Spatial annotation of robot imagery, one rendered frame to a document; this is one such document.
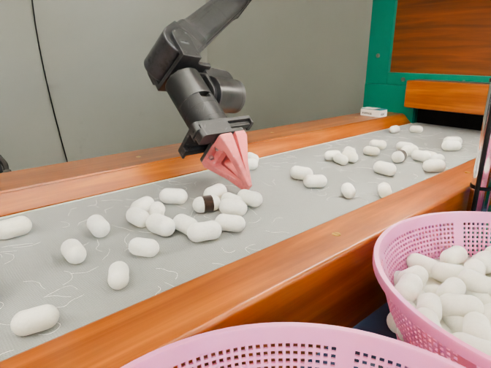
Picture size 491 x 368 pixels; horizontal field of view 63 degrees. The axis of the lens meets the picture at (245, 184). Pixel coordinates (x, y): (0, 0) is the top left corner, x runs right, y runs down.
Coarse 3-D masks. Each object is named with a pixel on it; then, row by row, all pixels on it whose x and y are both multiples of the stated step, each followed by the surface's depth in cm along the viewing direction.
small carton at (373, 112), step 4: (364, 108) 110; (368, 108) 109; (372, 108) 109; (376, 108) 109; (380, 108) 109; (364, 112) 110; (368, 112) 109; (372, 112) 108; (376, 112) 107; (380, 112) 106; (384, 112) 108; (372, 116) 108; (376, 116) 107; (380, 116) 107; (384, 116) 108
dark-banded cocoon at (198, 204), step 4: (200, 196) 50; (216, 196) 51; (196, 200) 50; (200, 200) 49; (216, 200) 50; (196, 204) 49; (200, 204) 49; (204, 204) 49; (216, 204) 50; (196, 208) 50; (200, 208) 49; (204, 208) 50; (216, 208) 50; (200, 212) 50
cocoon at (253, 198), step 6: (240, 192) 52; (246, 192) 52; (252, 192) 52; (258, 192) 52; (246, 198) 52; (252, 198) 51; (258, 198) 51; (246, 204) 52; (252, 204) 51; (258, 204) 51
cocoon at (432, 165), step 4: (428, 160) 67; (432, 160) 67; (436, 160) 67; (440, 160) 67; (424, 164) 67; (428, 164) 66; (432, 164) 66; (436, 164) 66; (440, 164) 66; (444, 164) 66; (424, 168) 67; (428, 168) 66; (432, 168) 66; (436, 168) 66; (440, 168) 66; (444, 168) 67
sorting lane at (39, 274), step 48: (336, 144) 88; (432, 144) 88; (144, 192) 58; (192, 192) 58; (288, 192) 58; (336, 192) 58; (0, 240) 43; (48, 240) 43; (96, 240) 43; (240, 240) 43; (0, 288) 34; (48, 288) 34; (96, 288) 34; (144, 288) 34; (0, 336) 29; (48, 336) 29
